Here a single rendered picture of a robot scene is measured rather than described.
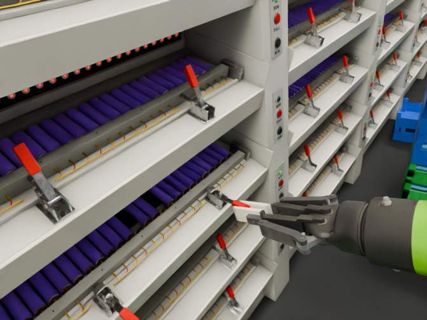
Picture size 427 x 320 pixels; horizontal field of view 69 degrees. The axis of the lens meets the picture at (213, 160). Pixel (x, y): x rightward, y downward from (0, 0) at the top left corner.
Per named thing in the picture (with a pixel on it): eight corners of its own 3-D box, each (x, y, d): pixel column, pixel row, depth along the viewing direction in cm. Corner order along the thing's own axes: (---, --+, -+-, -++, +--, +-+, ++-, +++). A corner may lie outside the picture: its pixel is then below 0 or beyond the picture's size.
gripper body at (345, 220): (366, 271, 42) (302, 256, 48) (382, 233, 47) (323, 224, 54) (356, 225, 39) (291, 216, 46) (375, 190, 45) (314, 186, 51)
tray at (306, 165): (358, 126, 128) (372, 96, 118) (284, 215, 91) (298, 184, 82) (312, 105, 136) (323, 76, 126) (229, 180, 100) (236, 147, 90)
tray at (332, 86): (363, 80, 117) (380, 44, 107) (284, 161, 81) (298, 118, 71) (314, 60, 125) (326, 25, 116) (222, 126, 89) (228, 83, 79)
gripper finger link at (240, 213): (269, 223, 55) (267, 226, 55) (238, 218, 60) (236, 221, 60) (265, 209, 54) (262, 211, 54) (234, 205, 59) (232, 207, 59)
